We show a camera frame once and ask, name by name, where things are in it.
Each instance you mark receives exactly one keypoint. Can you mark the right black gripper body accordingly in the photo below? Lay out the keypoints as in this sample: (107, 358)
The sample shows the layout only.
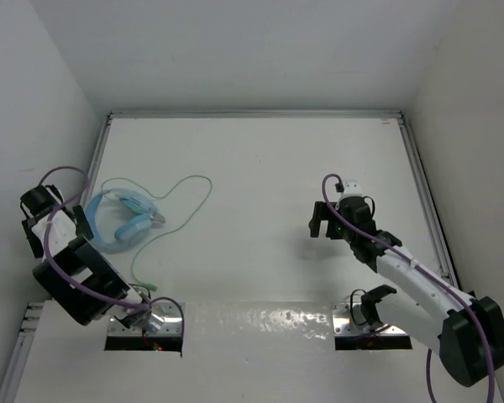
(337, 232)

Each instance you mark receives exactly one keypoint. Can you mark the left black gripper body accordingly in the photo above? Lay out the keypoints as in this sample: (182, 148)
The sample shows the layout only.
(35, 247)

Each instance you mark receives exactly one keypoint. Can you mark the light blue headphones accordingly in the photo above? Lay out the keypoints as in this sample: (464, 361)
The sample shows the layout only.
(124, 222)

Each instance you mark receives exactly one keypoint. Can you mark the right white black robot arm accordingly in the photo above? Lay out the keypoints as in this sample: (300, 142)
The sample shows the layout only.
(465, 332)

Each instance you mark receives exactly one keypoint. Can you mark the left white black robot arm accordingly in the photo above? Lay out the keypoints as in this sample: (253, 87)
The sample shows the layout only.
(72, 267)

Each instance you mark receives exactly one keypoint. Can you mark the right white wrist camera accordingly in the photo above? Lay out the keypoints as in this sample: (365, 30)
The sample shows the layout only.
(348, 188)

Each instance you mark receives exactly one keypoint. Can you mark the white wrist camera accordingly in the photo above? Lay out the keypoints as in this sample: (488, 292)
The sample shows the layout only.
(55, 193)
(348, 188)

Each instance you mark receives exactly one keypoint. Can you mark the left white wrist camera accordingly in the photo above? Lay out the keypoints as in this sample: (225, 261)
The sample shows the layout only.
(55, 193)

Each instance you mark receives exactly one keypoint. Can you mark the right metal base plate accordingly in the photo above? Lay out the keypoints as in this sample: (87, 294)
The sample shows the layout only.
(344, 326)

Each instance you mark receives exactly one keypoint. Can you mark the metal base plate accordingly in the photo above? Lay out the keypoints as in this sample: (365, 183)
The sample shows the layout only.
(163, 320)
(344, 326)

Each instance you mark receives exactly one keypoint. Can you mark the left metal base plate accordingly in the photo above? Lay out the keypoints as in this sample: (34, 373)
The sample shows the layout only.
(163, 320)

